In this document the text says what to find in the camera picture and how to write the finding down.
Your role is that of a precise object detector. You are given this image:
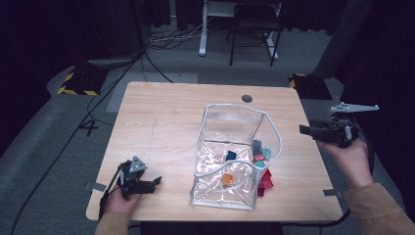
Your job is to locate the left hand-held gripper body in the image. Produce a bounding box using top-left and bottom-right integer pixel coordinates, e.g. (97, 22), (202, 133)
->
(117, 156), (149, 200)

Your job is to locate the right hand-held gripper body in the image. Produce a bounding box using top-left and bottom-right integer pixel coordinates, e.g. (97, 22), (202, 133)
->
(319, 102), (381, 150)

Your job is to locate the clear plastic storage bag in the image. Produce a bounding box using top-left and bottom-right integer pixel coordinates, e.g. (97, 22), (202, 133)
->
(189, 103), (283, 211)

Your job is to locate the person's left hand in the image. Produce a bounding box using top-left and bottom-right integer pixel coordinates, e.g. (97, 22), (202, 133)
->
(105, 185), (143, 214)

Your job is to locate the person's right hand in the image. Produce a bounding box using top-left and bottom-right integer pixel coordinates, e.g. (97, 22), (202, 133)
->
(317, 138), (375, 190)

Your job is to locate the grey tape strip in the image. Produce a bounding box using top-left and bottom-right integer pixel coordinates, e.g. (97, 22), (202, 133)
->
(83, 181), (108, 193)
(322, 188), (345, 199)

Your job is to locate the black yellow striped stand base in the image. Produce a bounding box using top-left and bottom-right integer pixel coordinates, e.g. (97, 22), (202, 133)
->
(57, 67), (109, 97)
(288, 72), (334, 101)

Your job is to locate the grey curtain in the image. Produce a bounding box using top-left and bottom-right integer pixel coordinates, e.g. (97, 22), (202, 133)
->
(312, 0), (376, 79)

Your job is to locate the black chair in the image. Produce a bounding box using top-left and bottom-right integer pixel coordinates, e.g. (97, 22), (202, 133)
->
(226, 0), (284, 68)

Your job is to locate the grey metal stand base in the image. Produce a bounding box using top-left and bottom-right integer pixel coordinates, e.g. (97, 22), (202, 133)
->
(86, 56), (138, 70)

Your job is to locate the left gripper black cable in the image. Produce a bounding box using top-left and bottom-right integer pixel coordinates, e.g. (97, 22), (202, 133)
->
(98, 163), (126, 221)

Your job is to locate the long black floor cable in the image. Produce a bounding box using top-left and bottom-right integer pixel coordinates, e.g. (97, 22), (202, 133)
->
(9, 52), (143, 235)

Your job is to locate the white desk frame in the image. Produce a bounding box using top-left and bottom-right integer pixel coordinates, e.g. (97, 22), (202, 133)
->
(198, 0), (283, 61)

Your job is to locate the bundle of floor cables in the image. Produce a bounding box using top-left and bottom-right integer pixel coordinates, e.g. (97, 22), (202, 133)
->
(145, 23), (205, 52)

